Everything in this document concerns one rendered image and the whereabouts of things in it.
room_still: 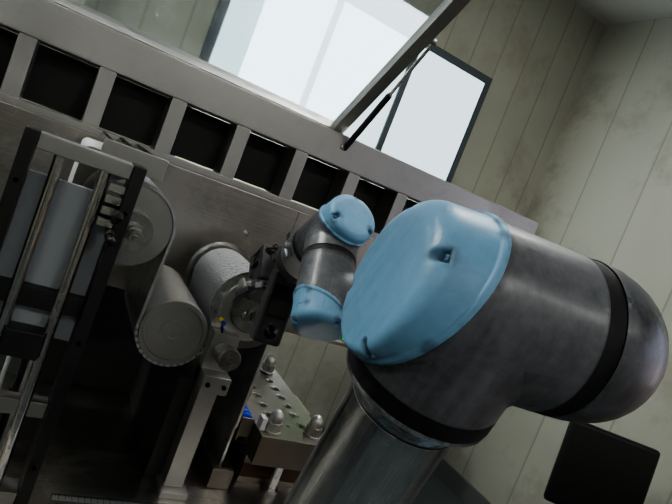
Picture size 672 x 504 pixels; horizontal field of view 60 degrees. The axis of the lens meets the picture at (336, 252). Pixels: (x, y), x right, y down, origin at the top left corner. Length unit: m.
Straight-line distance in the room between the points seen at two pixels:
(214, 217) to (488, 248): 1.07
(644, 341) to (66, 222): 0.75
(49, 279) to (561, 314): 0.73
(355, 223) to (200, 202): 0.64
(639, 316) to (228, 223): 1.09
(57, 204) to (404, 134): 2.84
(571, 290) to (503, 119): 3.64
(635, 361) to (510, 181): 3.72
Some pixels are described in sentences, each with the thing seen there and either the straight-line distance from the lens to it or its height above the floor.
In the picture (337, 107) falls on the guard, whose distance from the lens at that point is 1.43.
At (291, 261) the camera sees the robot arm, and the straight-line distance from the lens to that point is 0.86.
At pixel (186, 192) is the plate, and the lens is 1.36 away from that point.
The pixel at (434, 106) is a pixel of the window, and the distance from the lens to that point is 3.66.
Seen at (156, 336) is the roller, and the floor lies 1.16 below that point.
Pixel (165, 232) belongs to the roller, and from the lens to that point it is 1.04.
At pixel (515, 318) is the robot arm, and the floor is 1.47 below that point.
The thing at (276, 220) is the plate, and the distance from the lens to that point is 1.42.
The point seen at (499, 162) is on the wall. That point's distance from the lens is 4.03.
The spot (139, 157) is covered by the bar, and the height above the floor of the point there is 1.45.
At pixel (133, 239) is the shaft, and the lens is 0.91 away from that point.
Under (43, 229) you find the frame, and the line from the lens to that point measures 0.92.
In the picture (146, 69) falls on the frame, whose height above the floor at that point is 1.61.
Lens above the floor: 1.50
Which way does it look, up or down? 5 degrees down
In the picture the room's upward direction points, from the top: 21 degrees clockwise
